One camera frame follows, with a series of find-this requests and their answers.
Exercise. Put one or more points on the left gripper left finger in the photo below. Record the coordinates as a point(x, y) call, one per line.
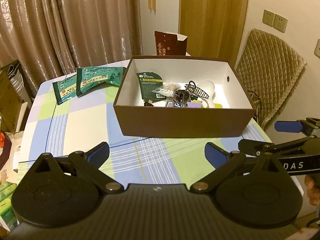
point(87, 166)

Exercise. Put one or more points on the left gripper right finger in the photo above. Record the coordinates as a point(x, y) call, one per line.
point(226, 165)

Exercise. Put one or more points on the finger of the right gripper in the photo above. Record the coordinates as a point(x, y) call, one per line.
point(262, 147)
point(288, 126)

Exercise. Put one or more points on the yellow snack packet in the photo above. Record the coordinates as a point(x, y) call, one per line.
point(217, 105)

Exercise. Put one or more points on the purple tube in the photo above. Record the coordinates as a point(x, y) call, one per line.
point(194, 104)

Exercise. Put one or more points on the white plastic spoon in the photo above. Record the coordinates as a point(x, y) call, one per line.
point(209, 88)

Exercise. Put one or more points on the blue tissue pack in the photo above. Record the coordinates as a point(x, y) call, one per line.
point(172, 104)

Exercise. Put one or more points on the dark brown scrunchie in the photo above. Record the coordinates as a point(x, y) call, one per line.
point(181, 96)

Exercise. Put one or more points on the leopard print hair clip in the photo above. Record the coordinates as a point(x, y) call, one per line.
point(194, 90)

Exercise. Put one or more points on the cotton swab bag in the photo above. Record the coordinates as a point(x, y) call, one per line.
point(167, 89)

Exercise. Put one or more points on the dark green card package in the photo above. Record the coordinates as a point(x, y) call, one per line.
point(148, 83)

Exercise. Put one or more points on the person's hand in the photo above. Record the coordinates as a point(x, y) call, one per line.
point(313, 192)

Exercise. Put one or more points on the checkered tablecloth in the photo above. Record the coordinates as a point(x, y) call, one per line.
point(148, 145)

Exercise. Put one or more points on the quilted chair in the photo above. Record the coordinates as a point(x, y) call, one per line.
point(270, 69)

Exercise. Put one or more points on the green snack bag rear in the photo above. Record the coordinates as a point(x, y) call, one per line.
point(65, 89)

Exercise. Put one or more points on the brown cardboard box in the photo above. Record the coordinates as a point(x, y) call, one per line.
point(153, 119)

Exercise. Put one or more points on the cardboard boxes on floor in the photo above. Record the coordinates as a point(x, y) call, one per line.
point(13, 95)

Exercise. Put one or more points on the red gift box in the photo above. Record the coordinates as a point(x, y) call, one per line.
point(170, 44)

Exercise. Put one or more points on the wooden door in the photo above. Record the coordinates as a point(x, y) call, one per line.
point(214, 28)

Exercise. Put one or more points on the beige curtain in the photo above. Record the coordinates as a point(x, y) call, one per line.
point(52, 38)

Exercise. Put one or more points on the single wall socket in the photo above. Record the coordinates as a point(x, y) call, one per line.
point(317, 49)

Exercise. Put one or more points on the wall socket pair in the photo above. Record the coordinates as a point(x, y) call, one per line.
point(273, 20)

